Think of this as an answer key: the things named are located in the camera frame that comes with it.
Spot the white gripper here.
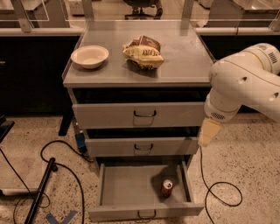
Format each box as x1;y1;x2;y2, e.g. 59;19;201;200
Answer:
198;88;241;147

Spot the yellow brown chip bag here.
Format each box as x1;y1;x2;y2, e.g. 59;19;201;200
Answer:
122;35;165;70

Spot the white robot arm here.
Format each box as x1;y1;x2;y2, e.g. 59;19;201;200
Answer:
199;43;280;147

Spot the grey top drawer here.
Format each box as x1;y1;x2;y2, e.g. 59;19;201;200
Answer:
73;102;206;129

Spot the grey drawer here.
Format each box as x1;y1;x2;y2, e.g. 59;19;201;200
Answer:
73;102;206;129
86;137;198;158
88;158;204;221

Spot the grey metal drawer cabinet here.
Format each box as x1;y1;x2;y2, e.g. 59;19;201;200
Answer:
61;19;227;176

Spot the grey middle drawer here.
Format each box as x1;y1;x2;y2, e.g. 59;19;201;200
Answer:
86;137;198;158

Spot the grey bottom drawer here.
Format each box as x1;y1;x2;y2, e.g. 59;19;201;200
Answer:
88;158;204;221

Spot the blue box behind cabinet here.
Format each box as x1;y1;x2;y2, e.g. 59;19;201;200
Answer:
75;133;87;153

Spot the white bowl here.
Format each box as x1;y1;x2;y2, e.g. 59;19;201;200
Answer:
71;45;109;69

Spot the black pole on floor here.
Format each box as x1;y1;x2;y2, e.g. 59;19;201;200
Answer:
24;157;55;224

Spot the blue tape cross mark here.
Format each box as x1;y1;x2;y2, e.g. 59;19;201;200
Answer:
45;210;78;224

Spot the black stand base left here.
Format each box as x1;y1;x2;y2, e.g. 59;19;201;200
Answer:
0;115;15;143

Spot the black floor cable right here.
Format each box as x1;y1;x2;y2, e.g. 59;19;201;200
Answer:
199;145;243;224

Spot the black floor cable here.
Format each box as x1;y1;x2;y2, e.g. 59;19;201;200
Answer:
199;145;243;224
0;139;95;224

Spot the black floor cable left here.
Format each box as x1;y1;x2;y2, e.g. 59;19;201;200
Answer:
0;139;95;224

